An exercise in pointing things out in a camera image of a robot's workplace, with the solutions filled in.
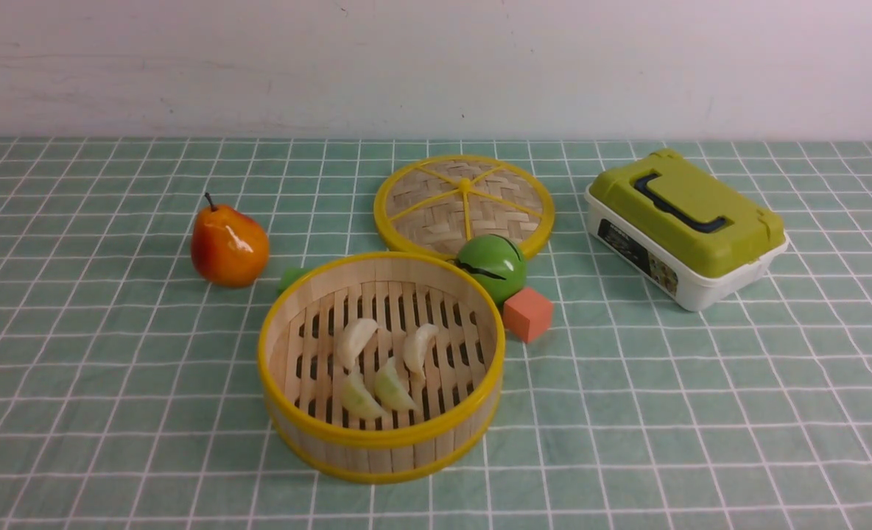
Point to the white dumpling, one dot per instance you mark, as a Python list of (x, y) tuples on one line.
[(417, 346), (352, 340)]

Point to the pale green dumpling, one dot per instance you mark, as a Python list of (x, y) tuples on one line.
[(356, 398), (390, 390)]

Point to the bamboo steamer lid yellow rim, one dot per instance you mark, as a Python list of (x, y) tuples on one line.
[(434, 206)]

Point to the bamboo steamer tray yellow rim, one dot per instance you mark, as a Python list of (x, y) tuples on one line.
[(301, 381)]

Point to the green toy apple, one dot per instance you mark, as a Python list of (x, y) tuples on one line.
[(496, 263)]

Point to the orange foam cube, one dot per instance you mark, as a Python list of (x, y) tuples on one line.
[(527, 314)]

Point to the green foam block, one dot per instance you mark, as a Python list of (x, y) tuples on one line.
[(289, 277)]

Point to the orange yellow toy pear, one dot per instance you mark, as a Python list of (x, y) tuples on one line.
[(227, 247)]

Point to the white box green lid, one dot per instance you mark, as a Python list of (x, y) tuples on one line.
[(692, 235)]

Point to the green checkered tablecloth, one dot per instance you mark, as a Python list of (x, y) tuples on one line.
[(130, 398)]

